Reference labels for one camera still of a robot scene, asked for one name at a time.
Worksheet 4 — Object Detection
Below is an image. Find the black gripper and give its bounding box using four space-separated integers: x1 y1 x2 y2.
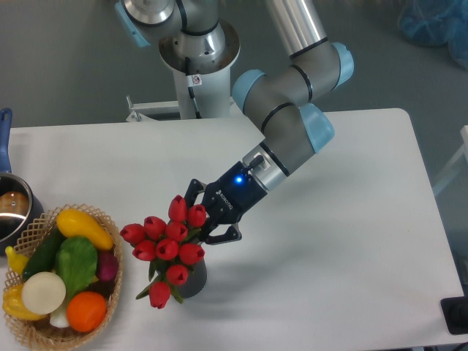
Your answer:
184 162 267 244

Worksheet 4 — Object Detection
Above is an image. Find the red tulip bouquet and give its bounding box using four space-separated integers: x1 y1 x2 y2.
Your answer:
120 195 207 309

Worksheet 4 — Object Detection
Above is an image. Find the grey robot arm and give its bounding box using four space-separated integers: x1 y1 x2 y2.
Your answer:
115 1 354 245

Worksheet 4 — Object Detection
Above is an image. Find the dark grey ribbed vase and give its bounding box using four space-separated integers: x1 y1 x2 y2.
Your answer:
173 243 208 299

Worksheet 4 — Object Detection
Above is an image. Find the purple red onion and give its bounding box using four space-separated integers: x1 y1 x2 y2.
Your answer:
96 251 118 282

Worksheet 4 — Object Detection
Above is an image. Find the yellow squash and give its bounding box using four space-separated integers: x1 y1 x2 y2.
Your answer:
56 208 114 251

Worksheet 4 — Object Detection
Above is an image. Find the green leafy cabbage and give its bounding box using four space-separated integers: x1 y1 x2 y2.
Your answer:
55 236 98 303

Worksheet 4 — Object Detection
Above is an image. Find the orange fruit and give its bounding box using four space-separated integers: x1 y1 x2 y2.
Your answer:
67 292 107 333

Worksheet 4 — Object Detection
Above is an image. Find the green cucumber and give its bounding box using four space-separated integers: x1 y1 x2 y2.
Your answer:
22 227 66 281

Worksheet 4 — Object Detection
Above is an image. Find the woven wicker basket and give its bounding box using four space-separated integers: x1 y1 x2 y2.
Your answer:
4 204 123 350

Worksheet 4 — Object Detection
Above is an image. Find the yellow bell pepper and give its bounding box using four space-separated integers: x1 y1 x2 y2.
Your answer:
2 284 48 321

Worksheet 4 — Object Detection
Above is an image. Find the black device at table edge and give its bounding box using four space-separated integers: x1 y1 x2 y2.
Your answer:
440 296 467 335

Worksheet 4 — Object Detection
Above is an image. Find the blue plastic bag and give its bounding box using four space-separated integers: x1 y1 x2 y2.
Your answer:
398 1 467 69

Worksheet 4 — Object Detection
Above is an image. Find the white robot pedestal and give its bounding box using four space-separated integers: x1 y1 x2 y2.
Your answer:
125 61 249 123

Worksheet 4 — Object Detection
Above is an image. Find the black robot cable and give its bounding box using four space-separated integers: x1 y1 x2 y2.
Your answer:
184 56 203 120

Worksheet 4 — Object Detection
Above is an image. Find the blue handled saucepan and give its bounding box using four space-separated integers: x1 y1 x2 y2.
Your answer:
1 107 43 257

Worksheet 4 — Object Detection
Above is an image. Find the white frame at right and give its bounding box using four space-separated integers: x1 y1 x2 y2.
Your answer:
432 125 467 197

